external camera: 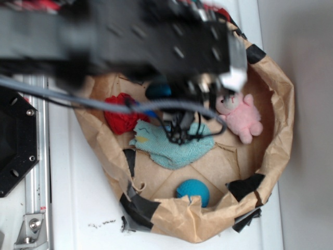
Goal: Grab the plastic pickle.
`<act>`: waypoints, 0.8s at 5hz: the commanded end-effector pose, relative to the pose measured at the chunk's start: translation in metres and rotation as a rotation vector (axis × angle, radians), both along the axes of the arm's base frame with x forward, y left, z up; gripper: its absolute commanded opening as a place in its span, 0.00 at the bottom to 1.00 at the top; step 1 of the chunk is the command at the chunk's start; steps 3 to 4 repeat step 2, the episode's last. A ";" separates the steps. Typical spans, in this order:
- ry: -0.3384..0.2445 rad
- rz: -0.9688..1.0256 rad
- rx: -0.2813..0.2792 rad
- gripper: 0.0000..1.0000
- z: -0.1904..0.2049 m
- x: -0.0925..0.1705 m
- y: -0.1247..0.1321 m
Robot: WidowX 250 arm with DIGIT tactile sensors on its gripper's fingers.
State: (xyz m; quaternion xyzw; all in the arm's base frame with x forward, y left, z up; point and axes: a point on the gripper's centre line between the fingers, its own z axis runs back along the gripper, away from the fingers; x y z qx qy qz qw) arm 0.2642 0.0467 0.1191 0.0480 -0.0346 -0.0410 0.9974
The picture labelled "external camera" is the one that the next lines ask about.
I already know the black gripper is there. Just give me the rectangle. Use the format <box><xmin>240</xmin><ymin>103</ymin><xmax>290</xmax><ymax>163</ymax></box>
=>
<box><xmin>145</xmin><ymin>1</ymin><xmax>247</xmax><ymax>109</ymax></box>

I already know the dark green plastic pickle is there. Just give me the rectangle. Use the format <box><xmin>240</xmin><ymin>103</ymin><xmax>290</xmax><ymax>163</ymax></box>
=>
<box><xmin>145</xmin><ymin>76</ymin><xmax>172</xmax><ymax>99</ymax></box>

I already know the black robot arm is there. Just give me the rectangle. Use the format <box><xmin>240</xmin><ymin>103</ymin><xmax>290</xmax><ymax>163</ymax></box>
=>
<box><xmin>1</xmin><ymin>1</ymin><xmax>247</xmax><ymax>113</ymax></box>

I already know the pink plush bunny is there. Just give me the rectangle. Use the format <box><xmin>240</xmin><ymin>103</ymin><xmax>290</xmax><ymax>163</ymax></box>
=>
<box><xmin>215</xmin><ymin>93</ymin><xmax>263</xmax><ymax>144</ymax></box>

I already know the red crumpled paper ball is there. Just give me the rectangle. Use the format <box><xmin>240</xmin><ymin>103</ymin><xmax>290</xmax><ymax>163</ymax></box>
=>
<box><xmin>104</xmin><ymin>93</ymin><xmax>150</xmax><ymax>135</ymax></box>

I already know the light blue towel cloth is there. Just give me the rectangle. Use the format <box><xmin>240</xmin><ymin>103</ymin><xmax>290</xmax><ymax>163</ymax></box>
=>
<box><xmin>130</xmin><ymin>120</ymin><xmax>214</xmax><ymax>170</ymax></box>

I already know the brown paper bag bin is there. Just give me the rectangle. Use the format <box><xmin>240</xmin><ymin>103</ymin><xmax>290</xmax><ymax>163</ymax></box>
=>
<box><xmin>75</xmin><ymin>14</ymin><xmax>294</xmax><ymax>243</ymax></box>

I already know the blue foam ball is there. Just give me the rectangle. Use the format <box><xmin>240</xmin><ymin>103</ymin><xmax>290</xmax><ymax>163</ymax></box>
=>
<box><xmin>176</xmin><ymin>179</ymin><xmax>210</xmax><ymax>208</ymax></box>

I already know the grey cable bundle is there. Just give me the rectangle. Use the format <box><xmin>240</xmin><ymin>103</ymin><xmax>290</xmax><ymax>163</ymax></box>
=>
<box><xmin>0</xmin><ymin>75</ymin><xmax>227</xmax><ymax>145</ymax></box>

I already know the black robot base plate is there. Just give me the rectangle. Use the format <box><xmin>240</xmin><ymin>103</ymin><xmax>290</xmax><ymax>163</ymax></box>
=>
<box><xmin>1</xmin><ymin>87</ymin><xmax>37</xmax><ymax>198</ymax></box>

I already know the aluminium frame rail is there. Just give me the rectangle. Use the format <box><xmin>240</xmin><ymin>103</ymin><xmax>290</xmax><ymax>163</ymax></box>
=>
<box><xmin>21</xmin><ymin>75</ymin><xmax>53</xmax><ymax>217</ymax></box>

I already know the metal corner bracket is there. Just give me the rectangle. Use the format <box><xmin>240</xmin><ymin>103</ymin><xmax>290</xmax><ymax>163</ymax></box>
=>
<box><xmin>14</xmin><ymin>213</ymin><xmax>49</xmax><ymax>250</ymax></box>

